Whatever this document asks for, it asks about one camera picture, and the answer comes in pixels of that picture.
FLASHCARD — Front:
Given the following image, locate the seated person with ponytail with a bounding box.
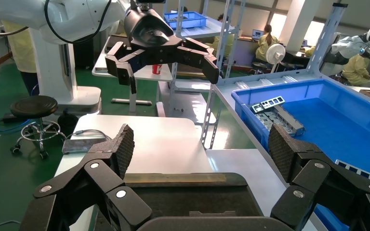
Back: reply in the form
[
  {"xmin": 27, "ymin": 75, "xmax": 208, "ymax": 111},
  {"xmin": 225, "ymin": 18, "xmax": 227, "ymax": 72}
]
[{"xmin": 255, "ymin": 24, "xmax": 280, "ymax": 63}]

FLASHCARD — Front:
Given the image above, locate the seated person in yellow coat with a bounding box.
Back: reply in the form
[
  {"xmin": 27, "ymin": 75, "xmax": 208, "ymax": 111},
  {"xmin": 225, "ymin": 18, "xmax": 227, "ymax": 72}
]
[{"xmin": 341, "ymin": 54, "xmax": 370, "ymax": 87}]

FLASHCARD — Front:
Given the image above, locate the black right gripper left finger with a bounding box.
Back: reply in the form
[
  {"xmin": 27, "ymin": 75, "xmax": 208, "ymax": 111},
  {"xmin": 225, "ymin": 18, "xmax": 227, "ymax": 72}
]
[{"xmin": 19, "ymin": 123, "xmax": 154, "ymax": 231}]

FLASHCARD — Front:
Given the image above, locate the white robot column with base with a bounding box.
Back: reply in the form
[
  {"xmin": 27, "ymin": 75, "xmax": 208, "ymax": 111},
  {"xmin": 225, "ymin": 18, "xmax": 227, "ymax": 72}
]
[{"xmin": 28, "ymin": 28, "xmax": 103, "ymax": 116}]

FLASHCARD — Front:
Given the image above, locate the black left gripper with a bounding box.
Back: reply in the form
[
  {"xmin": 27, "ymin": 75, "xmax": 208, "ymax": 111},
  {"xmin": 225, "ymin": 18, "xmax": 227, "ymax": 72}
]
[{"xmin": 105, "ymin": 8, "xmax": 220, "ymax": 95}]

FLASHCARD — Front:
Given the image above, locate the grey power bank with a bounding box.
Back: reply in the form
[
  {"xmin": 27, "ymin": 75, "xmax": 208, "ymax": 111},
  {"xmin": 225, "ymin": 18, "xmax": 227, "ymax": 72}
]
[{"xmin": 62, "ymin": 137, "xmax": 108, "ymax": 155}]

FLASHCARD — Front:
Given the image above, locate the flat grey stamped metal part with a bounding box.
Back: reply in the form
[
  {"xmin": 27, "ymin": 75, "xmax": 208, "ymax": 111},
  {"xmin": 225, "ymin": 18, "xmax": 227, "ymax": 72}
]
[{"xmin": 263, "ymin": 110, "xmax": 296, "ymax": 136}]

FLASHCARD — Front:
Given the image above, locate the white table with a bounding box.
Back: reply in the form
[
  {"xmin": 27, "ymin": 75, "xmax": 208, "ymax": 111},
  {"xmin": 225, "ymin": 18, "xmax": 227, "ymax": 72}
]
[{"xmin": 347, "ymin": 85, "xmax": 370, "ymax": 97}]

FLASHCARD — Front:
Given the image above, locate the black round stool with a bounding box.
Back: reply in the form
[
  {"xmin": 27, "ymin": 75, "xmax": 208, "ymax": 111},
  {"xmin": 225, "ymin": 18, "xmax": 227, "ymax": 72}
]
[{"xmin": 9, "ymin": 95, "xmax": 67, "ymax": 160}]

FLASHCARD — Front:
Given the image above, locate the black power adapter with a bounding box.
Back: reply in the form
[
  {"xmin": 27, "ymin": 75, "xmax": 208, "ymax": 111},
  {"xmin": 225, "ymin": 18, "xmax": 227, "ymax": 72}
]
[{"xmin": 2, "ymin": 113, "xmax": 20, "ymax": 124}]

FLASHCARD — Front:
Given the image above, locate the small black waste bin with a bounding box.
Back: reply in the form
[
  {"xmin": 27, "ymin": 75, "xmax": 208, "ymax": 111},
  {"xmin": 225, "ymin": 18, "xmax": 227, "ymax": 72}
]
[{"xmin": 57, "ymin": 110, "xmax": 79, "ymax": 138}]

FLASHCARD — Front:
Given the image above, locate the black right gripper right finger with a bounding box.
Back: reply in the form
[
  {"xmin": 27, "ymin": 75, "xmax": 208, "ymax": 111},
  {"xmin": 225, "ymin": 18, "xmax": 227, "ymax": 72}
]
[{"xmin": 268, "ymin": 123, "xmax": 370, "ymax": 231}]

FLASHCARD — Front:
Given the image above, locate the large blue plastic bin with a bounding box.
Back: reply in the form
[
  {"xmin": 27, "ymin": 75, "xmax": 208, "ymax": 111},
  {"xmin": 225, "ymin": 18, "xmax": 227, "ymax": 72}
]
[{"xmin": 231, "ymin": 78, "xmax": 370, "ymax": 231}]

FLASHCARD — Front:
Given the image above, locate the grey perforated metal part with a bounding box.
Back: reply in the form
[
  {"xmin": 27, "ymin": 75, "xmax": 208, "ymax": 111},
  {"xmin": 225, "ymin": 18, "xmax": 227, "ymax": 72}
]
[{"xmin": 335, "ymin": 159, "xmax": 370, "ymax": 189}]

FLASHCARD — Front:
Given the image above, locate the grey metal shelf rack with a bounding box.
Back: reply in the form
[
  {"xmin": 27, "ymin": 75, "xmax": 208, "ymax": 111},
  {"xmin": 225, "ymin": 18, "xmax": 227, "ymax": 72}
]
[{"xmin": 158, "ymin": 0, "xmax": 237, "ymax": 127}]

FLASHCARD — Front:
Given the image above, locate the white standing desk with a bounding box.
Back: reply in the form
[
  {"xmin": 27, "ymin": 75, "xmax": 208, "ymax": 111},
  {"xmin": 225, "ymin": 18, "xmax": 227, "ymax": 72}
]
[{"xmin": 92, "ymin": 37, "xmax": 173, "ymax": 116}]

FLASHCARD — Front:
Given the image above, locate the white pedestal fan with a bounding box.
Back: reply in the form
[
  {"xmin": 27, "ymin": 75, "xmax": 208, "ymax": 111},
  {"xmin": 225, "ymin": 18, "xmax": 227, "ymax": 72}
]
[{"xmin": 265, "ymin": 43, "xmax": 287, "ymax": 74}]

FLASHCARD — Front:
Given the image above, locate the small blue plastic bin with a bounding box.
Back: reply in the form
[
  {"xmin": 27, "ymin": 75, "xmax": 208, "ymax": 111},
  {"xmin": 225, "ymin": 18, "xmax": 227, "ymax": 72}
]
[{"xmin": 163, "ymin": 11, "xmax": 208, "ymax": 30}]

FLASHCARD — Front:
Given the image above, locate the grey bracket with square holes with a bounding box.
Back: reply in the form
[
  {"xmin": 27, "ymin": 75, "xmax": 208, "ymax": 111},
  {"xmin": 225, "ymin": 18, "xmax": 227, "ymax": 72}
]
[{"xmin": 251, "ymin": 95, "xmax": 286, "ymax": 115}]

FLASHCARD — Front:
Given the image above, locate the white humanoid robot black visor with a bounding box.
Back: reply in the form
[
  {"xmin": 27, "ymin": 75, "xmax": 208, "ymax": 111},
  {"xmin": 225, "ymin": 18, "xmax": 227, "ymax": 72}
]
[{"xmin": 320, "ymin": 24, "xmax": 370, "ymax": 77}]

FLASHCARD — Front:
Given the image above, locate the standing person in yellow coat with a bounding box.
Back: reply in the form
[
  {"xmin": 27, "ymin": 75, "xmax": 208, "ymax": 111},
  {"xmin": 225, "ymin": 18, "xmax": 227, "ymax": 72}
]
[{"xmin": 1, "ymin": 20, "xmax": 40, "ymax": 96}]

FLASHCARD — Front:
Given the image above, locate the grey charging cable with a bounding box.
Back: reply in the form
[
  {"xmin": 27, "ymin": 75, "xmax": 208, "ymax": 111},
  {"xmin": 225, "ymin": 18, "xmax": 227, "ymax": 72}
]
[{"xmin": 65, "ymin": 128, "xmax": 112, "ymax": 141}]

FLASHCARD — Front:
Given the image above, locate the stack of grey metal brackets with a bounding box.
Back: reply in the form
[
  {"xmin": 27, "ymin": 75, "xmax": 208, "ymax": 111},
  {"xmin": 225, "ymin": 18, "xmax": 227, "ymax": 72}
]
[{"xmin": 255, "ymin": 112, "xmax": 281, "ymax": 131}]

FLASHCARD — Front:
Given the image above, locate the black flat container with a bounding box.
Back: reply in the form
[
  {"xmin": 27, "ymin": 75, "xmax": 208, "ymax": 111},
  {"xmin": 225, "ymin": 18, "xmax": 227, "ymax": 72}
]
[{"xmin": 94, "ymin": 173, "xmax": 265, "ymax": 224}]

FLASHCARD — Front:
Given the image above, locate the long grey metal box part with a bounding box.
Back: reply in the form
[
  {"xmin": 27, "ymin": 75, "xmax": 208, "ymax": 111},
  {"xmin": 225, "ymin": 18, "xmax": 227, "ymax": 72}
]
[{"xmin": 273, "ymin": 104, "xmax": 306, "ymax": 137}]

